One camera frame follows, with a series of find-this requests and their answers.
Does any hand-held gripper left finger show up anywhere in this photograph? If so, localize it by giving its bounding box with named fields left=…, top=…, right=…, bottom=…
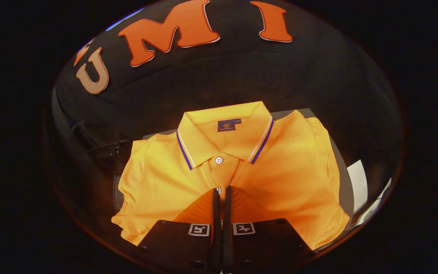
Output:
left=137, top=188, right=222, bottom=274

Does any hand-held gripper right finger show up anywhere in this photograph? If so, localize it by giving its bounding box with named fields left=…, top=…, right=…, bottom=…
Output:
left=222, top=186, right=315, bottom=274

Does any yellow polo shirt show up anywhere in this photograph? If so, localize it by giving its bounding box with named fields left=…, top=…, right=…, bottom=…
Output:
left=111, top=101, right=351, bottom=250

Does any grey cabinet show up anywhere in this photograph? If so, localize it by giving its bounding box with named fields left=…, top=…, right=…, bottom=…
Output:
left=142, top=108, right=355, bottom=252

